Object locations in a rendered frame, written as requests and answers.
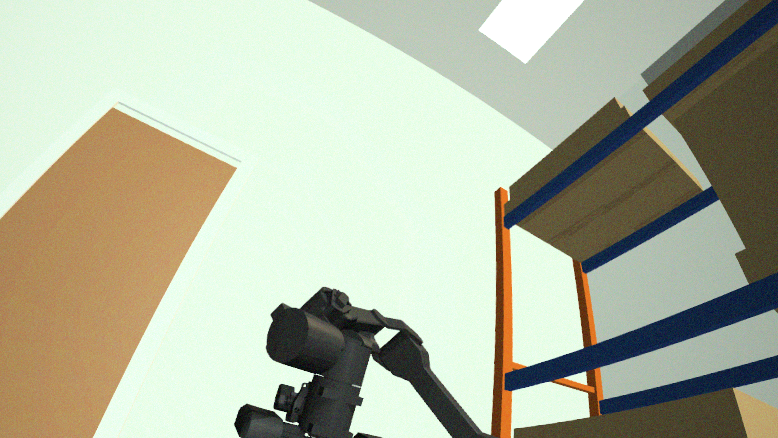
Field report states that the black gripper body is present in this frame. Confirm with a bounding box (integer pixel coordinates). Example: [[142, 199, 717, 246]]
[[234, 374, 383, 438]]

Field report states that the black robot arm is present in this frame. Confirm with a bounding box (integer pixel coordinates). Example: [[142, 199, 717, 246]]
[[265, 287, 498, 438]]

